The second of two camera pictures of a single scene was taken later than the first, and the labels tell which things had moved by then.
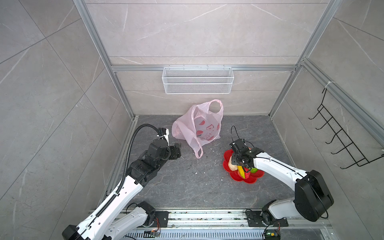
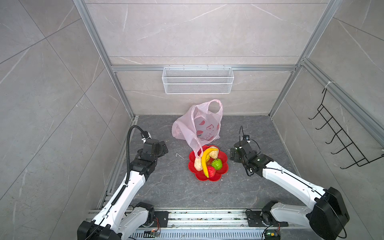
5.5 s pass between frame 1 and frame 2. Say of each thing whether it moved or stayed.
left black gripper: moved
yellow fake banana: moved
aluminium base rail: stayed
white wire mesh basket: stayed
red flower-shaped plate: moved
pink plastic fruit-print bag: stayed
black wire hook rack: stayed
